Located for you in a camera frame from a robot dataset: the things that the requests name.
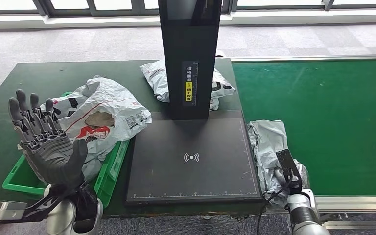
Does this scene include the dark framed window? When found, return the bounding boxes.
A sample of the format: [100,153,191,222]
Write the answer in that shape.
[0,0,376,17]

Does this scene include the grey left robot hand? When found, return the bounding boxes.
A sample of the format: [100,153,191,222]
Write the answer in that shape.
[8,89,89,188]

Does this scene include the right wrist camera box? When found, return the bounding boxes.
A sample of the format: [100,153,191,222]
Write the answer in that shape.
[275,149,303,183]

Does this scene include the green conveyor belt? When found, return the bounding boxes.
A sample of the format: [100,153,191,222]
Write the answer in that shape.
[232,59,376,196]

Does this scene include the black inbound scanner machine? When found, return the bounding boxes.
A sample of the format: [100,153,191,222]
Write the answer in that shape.
[125,0,265,207]

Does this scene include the aluminium conveyor frame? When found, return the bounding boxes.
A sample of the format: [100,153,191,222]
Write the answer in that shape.
[230,55,376,235]

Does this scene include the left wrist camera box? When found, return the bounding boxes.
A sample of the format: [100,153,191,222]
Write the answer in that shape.
[0,199,28,224]

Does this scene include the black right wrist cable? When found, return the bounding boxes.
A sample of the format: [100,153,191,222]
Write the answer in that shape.
[256,180,293,235]

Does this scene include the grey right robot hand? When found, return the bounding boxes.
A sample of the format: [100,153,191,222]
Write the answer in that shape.
[272,163,310,193]

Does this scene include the plain grey parcel bag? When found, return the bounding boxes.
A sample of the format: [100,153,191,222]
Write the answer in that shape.
[247,119,310,207]

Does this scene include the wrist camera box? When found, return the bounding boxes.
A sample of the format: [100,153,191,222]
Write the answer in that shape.
[0,199,28,224]
[275,149,303,183]

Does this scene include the green plastic crate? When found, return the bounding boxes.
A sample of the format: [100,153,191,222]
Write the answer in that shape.
[2,91,131,208]

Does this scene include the black yellow instruction label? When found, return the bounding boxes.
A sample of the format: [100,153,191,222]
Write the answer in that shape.
[182,61,199,107]

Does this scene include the white grey printed parcel bag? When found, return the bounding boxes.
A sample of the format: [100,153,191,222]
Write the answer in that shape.
[139,59,236,112]

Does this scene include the white red parcel with hole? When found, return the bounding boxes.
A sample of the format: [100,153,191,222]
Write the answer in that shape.
[40,75,153,182]

